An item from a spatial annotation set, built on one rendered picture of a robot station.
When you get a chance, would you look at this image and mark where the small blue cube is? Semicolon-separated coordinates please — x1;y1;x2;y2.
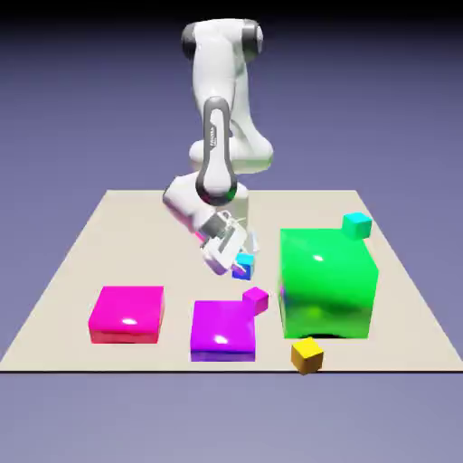
231;252;256;282

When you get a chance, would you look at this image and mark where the large green box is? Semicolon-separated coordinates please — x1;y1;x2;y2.
279;227;380;341

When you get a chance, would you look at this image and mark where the small yellow cube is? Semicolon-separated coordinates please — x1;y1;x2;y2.
290;336;325;376

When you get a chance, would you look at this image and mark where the large purple box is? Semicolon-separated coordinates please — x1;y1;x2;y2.
190;299;257;364

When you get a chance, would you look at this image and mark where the small cyan cube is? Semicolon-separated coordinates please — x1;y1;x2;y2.
341;212;373;241

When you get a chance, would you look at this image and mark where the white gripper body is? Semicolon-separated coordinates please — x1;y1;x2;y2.
201;226;250;277

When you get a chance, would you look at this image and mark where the small purple cube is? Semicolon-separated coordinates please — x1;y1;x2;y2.
241;286;270;317

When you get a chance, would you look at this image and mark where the large pink box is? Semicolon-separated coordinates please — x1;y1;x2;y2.
88;285;165;345

